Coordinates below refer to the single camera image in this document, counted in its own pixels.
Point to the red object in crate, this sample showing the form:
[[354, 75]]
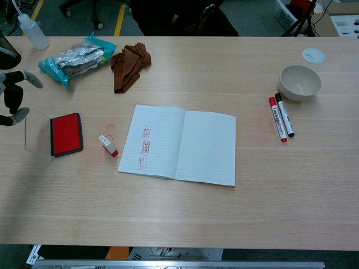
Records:
[[300, 5]]

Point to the black mesh object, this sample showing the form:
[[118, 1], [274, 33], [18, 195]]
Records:
[[8, 59]]

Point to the black office chair base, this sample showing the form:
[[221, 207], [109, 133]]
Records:
[[98, 25]]

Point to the white foam insert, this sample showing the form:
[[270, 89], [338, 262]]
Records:
[[345, 25]]

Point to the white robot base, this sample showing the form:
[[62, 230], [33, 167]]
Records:
[[174, 253]]

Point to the orange object under table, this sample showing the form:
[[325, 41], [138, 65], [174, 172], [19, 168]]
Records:
[[117, 253]]

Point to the red ink pad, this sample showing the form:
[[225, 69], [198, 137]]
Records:
[[66, 133]]

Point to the large cardboard box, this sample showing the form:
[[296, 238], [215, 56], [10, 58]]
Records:
[[322, 25]]

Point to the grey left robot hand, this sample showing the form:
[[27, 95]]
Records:
[[14, 92]]

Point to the white plastic crate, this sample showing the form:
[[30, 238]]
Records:
[[284, 15]]

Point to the red whiteboard marker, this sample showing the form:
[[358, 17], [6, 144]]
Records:
[[277, 120]]

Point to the aluminium rail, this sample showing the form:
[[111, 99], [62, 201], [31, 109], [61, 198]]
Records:
[[168, 265]]

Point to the clear plastic cup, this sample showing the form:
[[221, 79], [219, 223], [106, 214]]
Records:
[[33, 33]]

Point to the small red stamp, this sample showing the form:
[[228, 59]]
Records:
[[108, 145]]

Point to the brown cloth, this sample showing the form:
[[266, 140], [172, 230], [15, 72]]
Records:
[[129, 67]]

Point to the open lined notebook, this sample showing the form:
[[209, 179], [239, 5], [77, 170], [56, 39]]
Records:
[[204, 148]]

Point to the person in black clothing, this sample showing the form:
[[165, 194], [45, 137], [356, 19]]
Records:
[[168, 16]]

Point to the black tripod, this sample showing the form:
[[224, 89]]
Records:
[[297, 23]]

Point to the teal and silver foil bag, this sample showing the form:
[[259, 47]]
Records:
[[75, 60]]

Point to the black whiteboard marker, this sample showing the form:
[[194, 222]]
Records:
[[286, 116]]

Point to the clear ink pad lid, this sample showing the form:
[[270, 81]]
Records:
[[36, 134]]

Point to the beige bowl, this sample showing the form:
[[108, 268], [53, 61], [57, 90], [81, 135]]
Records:
[[300, 84]]

